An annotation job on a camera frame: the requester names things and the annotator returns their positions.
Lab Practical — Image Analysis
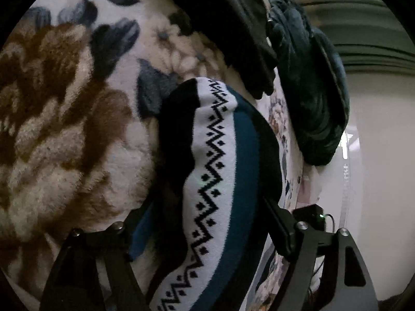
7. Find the black cloth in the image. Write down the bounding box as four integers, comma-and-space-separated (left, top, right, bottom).
149, 0, 280, 100

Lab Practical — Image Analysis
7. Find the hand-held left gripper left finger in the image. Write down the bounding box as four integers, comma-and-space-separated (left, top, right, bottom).
39, 197, 154, 311

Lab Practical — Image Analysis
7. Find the black device with green light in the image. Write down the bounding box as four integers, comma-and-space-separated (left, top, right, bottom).
293, 203, 326, 232

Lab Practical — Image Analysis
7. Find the black teal white zigzag sweater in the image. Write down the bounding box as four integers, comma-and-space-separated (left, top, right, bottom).
147, 77, 286, 311

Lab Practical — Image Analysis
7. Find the grey-green ridged moulding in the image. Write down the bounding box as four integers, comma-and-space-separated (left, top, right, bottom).
285, 0, 415, 76

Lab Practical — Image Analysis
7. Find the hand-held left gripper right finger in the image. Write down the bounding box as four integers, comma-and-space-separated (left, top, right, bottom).
262, 197, 380, 311

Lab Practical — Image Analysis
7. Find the floral plush blanket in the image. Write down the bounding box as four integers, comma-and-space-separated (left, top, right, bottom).
0, 0, 307, 311

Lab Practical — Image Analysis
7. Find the dark green velvet cloth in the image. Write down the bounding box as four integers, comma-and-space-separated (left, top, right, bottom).
266, 0, 351, 166

